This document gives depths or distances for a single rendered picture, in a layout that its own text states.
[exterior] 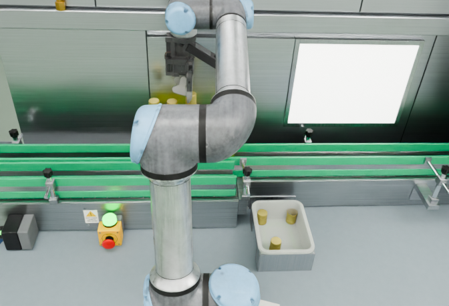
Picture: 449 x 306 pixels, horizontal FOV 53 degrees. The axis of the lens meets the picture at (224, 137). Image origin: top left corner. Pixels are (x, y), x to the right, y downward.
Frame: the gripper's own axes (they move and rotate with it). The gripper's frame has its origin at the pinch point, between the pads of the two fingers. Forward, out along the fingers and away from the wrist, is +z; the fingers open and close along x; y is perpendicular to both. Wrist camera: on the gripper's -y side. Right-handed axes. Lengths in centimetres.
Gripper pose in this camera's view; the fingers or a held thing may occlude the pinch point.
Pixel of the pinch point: (190, 95)
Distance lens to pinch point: 140.6
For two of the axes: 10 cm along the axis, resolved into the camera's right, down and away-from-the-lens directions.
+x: 0.1, 5.8, -8.1
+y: -10.0, -0.3, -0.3
